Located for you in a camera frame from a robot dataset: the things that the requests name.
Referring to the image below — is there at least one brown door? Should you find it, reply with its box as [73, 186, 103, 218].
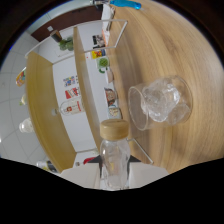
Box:
[31, 6, 104, 43]

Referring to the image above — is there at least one white patterned mug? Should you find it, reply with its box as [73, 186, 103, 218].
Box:
[107, 105, 122, 119]

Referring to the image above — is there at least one clear glass with ice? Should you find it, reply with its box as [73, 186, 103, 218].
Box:
[127, 74, 194, 132]

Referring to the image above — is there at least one brown character mug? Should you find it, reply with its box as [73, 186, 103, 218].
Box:
[104, 87, 118, 108]

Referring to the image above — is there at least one yellow cartoon print can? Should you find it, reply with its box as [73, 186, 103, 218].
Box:
[14, 67, 27, 88]

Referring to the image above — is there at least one clear bottle wooden cap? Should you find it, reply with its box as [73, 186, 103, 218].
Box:
[99, 118, 132, 192]

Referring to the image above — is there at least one red wall poster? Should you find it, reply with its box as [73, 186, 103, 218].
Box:
[64, 87, 81, 99]

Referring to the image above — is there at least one clear bottle green cap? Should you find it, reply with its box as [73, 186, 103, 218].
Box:
[19, 93, 28, 106]

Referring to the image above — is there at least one two-tier wooden shelf rack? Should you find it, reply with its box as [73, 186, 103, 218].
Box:
[24, 19, 155, 174]

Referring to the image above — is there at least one colourful wall poster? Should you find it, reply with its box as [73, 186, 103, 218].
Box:
[63, 75, 77, 88]

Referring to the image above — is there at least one green mug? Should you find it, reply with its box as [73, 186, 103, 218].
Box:
[97, 57, 111, 73]

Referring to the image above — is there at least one black and yellow can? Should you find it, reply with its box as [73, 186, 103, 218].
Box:
[45, 160, 58, 173]

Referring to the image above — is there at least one clear bottle red label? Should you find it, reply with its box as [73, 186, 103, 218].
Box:
[51, 97, 84, 117]

